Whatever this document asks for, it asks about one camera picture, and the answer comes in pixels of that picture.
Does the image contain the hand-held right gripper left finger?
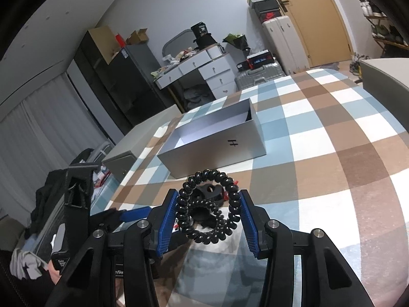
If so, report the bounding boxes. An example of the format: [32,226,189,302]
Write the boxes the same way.
[46,189,179,307]

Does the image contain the black printed bag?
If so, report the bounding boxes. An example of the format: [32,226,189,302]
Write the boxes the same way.
[191,22,221,50]

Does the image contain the grey box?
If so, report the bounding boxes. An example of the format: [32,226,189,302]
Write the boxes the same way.
[156,97,267,180]

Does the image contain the white sheer curtain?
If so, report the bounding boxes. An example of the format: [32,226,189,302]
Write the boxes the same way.
[0,70,116,207]

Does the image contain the white suitcase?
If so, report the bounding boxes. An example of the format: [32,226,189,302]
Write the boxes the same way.
[262,15,311,75]

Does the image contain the black bow hair tie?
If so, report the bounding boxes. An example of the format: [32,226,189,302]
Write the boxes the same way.
[191,182,225,225]

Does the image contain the checked blanket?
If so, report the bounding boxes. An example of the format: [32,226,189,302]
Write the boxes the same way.
[89,69,409,307]

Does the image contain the black clothes heap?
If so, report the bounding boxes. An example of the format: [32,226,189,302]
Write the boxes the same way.
[30,149,96,241]

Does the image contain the silver suitcase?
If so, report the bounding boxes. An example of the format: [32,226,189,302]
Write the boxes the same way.
[235,65,286,92]

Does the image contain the person's left hand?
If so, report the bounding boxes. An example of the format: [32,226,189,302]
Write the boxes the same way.
[47,260,63,285]

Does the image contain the desk clutter pile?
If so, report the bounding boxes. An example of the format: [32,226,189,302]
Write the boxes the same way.
[152,47,199,78]

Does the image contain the wooden door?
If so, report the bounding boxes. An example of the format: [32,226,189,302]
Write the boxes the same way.
[257,0,353,71]

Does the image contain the open cardboard box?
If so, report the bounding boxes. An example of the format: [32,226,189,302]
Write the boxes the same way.
[126,29,150,46]

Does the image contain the grey white cloth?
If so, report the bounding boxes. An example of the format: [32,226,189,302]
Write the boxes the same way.
[9,249,49,280]

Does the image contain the wooden shoe rack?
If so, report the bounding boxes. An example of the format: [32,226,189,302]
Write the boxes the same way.
[348,0,409,59]

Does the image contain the rows of shoes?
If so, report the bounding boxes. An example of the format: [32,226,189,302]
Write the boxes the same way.
[350,0,407,43]

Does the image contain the large closed cardboard box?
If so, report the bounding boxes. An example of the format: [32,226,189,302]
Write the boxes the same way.
[88,26,124,65]

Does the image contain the plain black shoe box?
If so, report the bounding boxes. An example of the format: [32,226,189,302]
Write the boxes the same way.
[249,2,286,12]

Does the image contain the white dresser desk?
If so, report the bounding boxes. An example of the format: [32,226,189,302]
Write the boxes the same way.
[155,43,238,109]

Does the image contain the bouquet in black wrap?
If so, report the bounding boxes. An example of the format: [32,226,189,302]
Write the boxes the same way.
[223,33,252,52]

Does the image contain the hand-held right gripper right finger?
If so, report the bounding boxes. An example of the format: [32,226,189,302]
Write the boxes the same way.
[240,189,373,307]

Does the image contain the black spiral hair tie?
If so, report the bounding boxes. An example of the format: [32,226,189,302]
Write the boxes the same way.
[175,169,242,245]

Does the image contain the heap of loose sneakers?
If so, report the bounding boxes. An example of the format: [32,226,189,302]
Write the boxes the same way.
[350,53,365,75]

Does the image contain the grey rounded board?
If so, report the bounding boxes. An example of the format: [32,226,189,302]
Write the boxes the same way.
[162,29,193,59]

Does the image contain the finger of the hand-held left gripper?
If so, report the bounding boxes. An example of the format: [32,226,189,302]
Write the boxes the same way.
[90,206,153,231]

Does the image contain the black shoe box red logo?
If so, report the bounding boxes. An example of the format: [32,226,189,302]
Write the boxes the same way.
[254,8,289,24]

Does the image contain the grey clothes heap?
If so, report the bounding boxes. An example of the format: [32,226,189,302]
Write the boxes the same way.
[184,85,217,110]

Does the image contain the black refrigerator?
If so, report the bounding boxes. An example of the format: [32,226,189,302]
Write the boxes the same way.
[96,43,176,129]

